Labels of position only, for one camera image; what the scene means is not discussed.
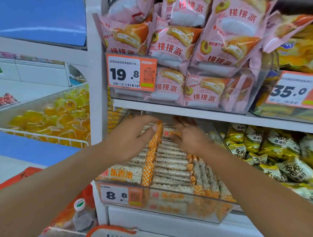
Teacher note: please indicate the white lower shelf board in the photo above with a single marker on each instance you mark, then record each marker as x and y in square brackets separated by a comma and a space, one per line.
[171, 227]

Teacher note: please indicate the large orange white price tag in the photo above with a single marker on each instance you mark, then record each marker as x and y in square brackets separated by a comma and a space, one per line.
[127, 72]

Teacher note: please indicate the tilted orange white price tag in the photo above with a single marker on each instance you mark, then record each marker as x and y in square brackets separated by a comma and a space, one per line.
[291, 90]

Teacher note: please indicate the pile of pink cake packets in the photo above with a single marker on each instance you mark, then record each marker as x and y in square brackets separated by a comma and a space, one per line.
[195, 48]

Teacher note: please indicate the person's right forearm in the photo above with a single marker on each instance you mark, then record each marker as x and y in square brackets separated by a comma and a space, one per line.
[254, 195]

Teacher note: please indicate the person's right hand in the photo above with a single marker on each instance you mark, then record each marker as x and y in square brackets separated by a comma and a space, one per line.
[193, 140]

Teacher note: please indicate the clear bin of yellow packets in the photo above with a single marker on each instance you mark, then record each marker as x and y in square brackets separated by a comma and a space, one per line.
[281, 114]

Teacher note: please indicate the person's left thumb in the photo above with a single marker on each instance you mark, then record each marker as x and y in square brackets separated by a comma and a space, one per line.
[149, 133]

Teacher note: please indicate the white shelf board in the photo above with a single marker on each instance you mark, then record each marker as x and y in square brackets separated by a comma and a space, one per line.
[220, 117]
[171, 227]

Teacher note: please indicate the small orange white price tag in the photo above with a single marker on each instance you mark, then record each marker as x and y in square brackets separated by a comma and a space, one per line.
[117, 194]

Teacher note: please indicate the pile of yellow green packets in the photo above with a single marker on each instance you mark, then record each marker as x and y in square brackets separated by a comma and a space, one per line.
[273, 153]

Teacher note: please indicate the person's left forearm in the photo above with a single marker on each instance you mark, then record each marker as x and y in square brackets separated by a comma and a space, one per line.
[53, 185]

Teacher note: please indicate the row of rice cracker packs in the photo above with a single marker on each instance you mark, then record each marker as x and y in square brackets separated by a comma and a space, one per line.
[171, 168]

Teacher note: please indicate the orange plastic bag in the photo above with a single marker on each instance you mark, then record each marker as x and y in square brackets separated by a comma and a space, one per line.
[63, 212]

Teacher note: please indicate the blue sign panel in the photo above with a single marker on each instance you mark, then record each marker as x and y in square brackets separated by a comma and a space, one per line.
[44, 19]

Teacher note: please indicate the pile of yellow orange packets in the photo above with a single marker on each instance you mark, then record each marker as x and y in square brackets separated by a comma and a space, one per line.
[295, 48]

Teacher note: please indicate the clear plastic cake bin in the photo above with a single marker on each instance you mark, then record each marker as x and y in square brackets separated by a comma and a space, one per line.
[256, 80]

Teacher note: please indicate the clear bottle with green cap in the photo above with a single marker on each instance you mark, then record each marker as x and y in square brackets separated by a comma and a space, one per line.
[82, 217]

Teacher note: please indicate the orange checked rice cracker packet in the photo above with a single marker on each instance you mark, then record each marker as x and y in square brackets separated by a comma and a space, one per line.
[166, 133]

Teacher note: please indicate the red snack packets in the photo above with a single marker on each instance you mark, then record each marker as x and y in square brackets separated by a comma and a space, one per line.
[7, 99]

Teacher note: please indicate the person's left hand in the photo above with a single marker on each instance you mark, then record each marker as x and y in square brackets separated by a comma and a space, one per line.
[124, 139]

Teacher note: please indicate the white chest freezer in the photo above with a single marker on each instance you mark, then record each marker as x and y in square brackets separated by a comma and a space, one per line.
[36, 70]

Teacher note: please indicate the clear plastic cracker bin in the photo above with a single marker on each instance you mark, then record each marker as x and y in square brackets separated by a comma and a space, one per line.
[185, 207]

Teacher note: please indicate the person's right thumb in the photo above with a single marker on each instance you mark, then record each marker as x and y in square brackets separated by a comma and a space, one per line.
[177, 139]

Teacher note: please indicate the orange rimmed white bag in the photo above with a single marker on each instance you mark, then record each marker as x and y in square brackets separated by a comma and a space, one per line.
[110, 231]

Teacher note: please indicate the white shelf upright post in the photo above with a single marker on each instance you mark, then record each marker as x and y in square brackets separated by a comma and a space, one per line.
[96, 97]

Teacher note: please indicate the pile of yellow jelly cups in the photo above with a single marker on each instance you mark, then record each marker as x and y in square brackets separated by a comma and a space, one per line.
[61, 117]

